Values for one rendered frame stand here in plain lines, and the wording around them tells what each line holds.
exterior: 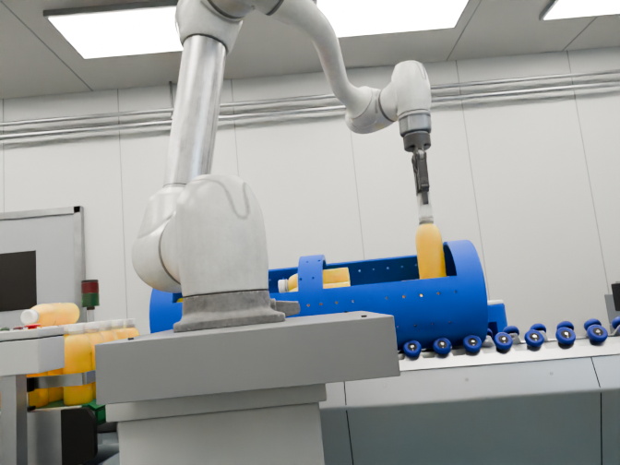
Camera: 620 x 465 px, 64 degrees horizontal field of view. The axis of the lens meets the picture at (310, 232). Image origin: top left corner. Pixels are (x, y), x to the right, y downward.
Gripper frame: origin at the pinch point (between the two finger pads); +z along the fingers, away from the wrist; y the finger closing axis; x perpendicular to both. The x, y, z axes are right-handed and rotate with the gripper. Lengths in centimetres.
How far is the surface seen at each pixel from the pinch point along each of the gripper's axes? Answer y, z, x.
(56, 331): -22, 25, 93
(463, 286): -8.7, 22.3, -6.1
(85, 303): 38, 17, 121
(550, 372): -7, 44, -24
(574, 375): -7, 45, -29
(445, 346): -5.7, 36.7, -0.4
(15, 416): -25, 44, 101
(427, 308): -8.4, 27.0, 3.2
